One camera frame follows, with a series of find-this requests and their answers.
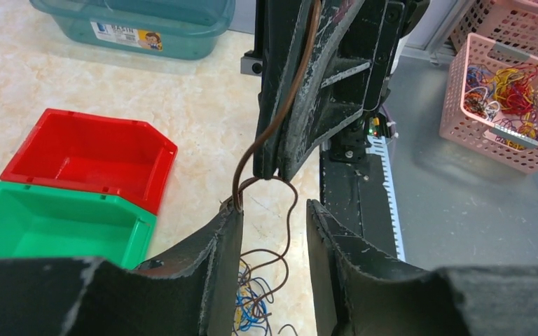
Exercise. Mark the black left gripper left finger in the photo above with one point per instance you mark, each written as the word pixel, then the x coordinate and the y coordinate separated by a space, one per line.
pixel 187 290

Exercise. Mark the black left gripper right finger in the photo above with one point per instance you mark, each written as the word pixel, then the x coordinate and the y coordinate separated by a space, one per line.
pixel 359 289

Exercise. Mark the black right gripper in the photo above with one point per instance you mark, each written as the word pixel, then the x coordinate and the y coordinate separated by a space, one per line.
pixel 349 71

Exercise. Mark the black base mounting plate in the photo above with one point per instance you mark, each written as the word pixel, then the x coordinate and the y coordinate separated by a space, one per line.
pixel 353 192

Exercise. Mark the teal transparent plastic basin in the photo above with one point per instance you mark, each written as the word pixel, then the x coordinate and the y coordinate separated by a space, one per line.
pixel 185 30

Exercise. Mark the red plastic bin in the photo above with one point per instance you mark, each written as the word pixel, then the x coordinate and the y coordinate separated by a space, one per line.
pixel 94 153

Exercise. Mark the pink perforated basket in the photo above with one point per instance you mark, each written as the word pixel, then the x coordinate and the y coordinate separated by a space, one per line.
pixel 512 23
pixel 491 103

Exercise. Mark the green plastic bin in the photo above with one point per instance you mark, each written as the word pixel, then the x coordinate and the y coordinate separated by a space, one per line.
pixel 37 221

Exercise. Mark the white slotted cable duct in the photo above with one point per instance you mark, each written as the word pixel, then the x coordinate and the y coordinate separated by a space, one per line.
pixel 379 147

